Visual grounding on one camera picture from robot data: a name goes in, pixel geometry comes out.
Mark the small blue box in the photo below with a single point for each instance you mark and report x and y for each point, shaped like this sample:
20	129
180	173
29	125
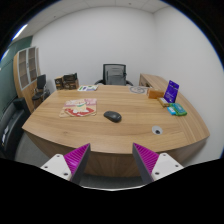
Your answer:
171	111

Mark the black leather armchair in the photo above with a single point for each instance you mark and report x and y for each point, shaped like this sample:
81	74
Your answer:
11	126

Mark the small black chair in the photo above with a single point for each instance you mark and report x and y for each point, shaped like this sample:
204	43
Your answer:
40	88

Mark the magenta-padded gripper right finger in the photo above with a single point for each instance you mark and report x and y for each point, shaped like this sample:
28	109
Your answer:
148	160

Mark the cat print mouse pad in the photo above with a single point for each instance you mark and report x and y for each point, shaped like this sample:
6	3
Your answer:
80	107

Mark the orange-brown box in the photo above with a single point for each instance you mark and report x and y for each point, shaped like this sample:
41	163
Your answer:
155	93

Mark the ceiling light strip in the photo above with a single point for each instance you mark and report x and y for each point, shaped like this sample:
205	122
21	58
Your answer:
20	31

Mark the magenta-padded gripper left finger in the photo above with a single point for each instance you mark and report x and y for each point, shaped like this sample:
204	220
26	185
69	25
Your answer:
75	160

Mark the purple standing card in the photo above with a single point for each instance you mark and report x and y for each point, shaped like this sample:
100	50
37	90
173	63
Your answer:
171	91

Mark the black printed box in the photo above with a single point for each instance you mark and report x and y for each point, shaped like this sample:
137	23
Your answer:
70	81

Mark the green flat box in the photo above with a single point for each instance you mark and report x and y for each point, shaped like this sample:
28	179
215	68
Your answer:
179	109

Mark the black computer mouse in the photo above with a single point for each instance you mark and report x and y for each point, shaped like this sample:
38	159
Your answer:
112	116

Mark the wooden side cabinet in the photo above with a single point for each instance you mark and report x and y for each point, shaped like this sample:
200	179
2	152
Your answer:
153	81

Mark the small tan box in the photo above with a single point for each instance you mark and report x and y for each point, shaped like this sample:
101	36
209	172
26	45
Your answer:
163	101

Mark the grey mesh office chair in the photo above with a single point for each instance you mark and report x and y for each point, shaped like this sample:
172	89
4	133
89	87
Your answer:
114	75

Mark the wooden shelf unit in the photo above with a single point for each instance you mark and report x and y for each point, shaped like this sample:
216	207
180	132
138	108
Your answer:
25	71

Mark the green and white leaflet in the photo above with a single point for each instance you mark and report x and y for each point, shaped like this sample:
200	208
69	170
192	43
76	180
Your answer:
88	88

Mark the brown cardboard box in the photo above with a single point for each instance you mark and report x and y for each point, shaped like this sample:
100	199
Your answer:
59	82

